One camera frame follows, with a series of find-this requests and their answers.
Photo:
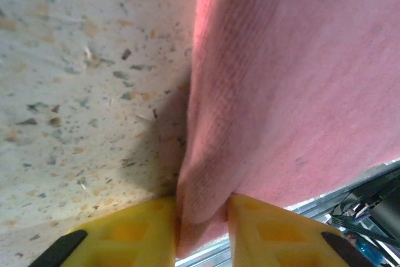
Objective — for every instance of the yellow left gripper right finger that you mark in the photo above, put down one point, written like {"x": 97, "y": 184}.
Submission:
{"x": 275, "y": 235}

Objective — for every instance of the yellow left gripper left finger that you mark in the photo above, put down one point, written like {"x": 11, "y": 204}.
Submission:
{"x": 131, "y": 232}

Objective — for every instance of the aluminium mounting rail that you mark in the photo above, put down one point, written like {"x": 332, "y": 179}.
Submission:
{"x": 309, "y": 209}

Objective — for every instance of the pink t-shirt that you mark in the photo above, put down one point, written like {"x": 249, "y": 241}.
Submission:
{"x": 297, "y": 76}

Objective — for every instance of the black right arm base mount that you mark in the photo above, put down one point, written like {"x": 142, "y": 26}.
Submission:
{"x": 387, "y": 214}

